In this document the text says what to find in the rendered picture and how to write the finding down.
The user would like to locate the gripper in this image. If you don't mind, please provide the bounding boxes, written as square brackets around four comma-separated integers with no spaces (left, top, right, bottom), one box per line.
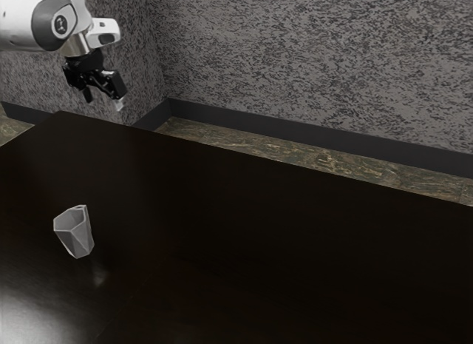
[61,48,127,112]

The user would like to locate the grey faceted mug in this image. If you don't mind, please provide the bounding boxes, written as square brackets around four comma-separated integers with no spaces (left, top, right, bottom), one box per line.
[52,204,95,259]

